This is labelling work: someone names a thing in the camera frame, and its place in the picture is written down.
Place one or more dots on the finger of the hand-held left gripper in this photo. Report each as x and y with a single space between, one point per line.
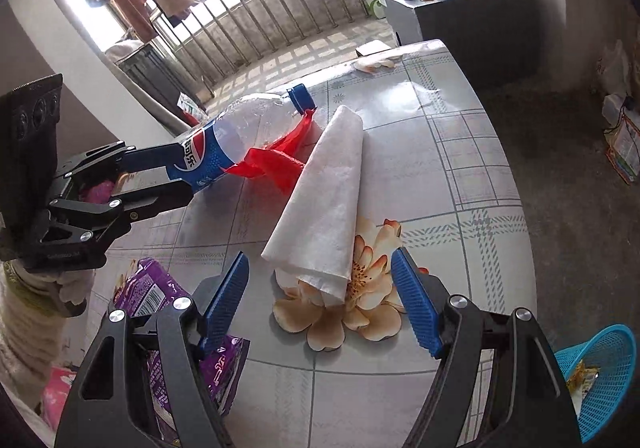
145 159
160 193

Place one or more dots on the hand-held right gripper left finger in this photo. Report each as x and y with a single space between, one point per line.
227 298

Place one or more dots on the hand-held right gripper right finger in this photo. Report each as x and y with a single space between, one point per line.
417 308

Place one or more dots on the clear plastic bottle blue label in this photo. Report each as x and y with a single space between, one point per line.
240 128

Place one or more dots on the blue plastic basket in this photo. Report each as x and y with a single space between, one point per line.
610 368

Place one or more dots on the person's left forearm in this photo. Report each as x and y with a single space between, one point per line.
25 328

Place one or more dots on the person's left hand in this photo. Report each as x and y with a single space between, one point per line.
75 293

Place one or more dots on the pink plastic bag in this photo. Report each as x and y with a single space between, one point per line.
97 190

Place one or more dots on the green white packet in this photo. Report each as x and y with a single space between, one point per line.
190 105

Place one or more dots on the purple snack bag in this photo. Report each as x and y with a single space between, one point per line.
145 288

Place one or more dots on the black metal rack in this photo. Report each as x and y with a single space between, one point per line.
155 73

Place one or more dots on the red plastic bag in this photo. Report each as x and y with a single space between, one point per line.
270 163

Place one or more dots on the floral checked tablecloth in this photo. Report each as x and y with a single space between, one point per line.
450 168

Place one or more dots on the pink printed packet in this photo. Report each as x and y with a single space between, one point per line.
59 398

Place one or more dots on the white paper card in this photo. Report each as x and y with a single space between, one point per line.
372 48

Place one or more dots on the pile of packets on floor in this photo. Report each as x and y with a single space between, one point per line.
625 143

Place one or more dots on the grey cabinet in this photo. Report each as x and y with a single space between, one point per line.
475 28

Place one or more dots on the white plastic bag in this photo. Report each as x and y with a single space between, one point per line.
612 68

